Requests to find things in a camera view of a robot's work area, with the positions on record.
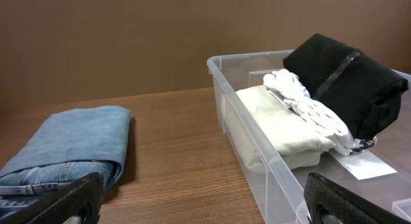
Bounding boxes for clear plastic storage bin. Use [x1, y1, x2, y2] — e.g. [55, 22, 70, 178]
[207, 50, 410, 223]

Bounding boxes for blue denim jeans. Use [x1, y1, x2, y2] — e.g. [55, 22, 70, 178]
[1, 106, 131, 219]

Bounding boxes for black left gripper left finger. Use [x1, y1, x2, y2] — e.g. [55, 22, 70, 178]
[1, 172, 103, 224]

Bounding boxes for white label in bin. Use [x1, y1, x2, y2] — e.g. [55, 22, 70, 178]
[329, 150, 397, 180]

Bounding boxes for cream cloth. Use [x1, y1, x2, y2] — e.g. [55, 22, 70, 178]
[225, 85, 335, 173]

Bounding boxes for black garment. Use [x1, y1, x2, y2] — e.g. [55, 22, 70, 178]
[283, 33, 408, 140]

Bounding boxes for white t-shirt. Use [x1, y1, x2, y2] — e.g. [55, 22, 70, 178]
[263, 69, 377, 156]

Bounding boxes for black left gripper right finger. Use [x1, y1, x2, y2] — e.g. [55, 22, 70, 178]
[304, 173, 410, 224]

